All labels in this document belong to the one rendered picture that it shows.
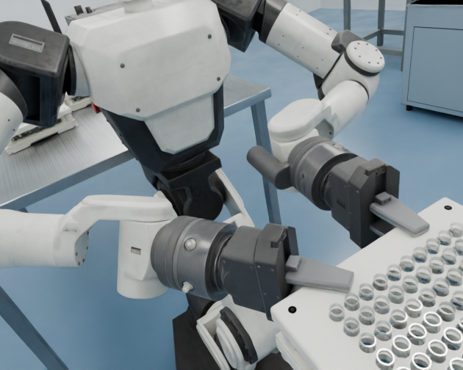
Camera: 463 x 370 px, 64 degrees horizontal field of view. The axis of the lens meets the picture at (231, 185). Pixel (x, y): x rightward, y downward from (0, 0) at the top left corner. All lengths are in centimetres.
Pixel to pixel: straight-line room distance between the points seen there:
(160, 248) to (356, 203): 23
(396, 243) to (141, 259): 28
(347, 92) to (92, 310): 163
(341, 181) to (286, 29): 41
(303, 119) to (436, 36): 235
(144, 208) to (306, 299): 21
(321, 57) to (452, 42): 210
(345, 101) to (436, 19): 220
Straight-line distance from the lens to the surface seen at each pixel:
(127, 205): 46
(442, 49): 288
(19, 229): 50
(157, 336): 176
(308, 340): 34
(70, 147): 130
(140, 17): 69
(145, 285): 48
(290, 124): 56
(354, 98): 71
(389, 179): 45
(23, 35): 70
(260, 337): 89
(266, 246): 35
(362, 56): 76
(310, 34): 79
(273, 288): 37
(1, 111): 63
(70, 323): 202
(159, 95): 68
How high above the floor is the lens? 138
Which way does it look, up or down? 34 degrees down
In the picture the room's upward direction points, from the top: 13 degrees counter-clockwise
